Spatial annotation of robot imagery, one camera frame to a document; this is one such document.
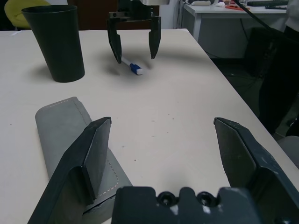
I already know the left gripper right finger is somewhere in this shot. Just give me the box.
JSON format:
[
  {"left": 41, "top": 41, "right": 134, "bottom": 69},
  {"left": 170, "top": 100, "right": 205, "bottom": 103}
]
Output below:
[{"left": 214, "top": 117, "right": 299, "bottom": 224}]

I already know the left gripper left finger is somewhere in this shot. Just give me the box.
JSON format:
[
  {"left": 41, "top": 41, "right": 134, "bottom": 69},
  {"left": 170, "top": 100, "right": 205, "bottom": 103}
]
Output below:
[{"left": 29, "top": 116, "right": 112, "bottom": 224}]

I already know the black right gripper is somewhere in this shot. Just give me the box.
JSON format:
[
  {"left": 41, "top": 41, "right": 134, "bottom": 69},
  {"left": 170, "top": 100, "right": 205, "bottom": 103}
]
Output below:
[{"left": 107, "top": 0, "right": 162, "bottom": 64}]

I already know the white marker blue cap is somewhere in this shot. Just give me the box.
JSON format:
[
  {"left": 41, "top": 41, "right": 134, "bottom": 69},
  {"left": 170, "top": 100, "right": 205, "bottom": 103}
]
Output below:
[{"left": 121, "top": 57, "right": 143, "bottom": 76}]

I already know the grey glasses case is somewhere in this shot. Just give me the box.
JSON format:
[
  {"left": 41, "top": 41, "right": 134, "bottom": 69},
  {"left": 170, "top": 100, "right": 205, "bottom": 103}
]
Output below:
[{"left": 35, "top": 97, "right": 134, "bottom": 224}]

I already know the black plastic cup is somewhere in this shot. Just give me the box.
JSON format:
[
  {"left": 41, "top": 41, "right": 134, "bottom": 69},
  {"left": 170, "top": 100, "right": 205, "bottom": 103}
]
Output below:
[{"left": 21, "top": 5, "right": 85, "bottom": 83}]

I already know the bystander in black trousers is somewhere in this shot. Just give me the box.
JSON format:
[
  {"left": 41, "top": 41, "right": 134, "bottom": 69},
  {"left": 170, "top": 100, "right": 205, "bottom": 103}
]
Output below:
[{"left": 258, "top": 0, "right": 299, "bottom": 136}]

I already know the black box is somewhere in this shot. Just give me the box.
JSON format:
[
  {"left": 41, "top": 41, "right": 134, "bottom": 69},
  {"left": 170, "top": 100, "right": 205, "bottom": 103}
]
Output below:
[{"left": 244, "top": 27, "right": 285, "bottom": 79}]

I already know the yellow green round object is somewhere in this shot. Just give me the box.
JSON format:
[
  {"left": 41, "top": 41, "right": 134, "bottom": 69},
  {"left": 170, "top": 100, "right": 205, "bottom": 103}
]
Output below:
[{"left": 4, "top": 0, "right": 51, "bottom": 30}]

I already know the black keyboard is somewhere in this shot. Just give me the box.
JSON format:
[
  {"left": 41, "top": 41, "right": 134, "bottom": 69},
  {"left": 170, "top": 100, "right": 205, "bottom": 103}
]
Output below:
[{"left": 247, "top": 0, "right": 289, "bottom": 7}]

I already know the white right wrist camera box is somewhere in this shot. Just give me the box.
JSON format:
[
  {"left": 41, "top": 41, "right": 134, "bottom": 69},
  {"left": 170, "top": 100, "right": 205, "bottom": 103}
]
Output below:
[{"left": 140, "top": 0, "right": 171, "bottom": 6}]

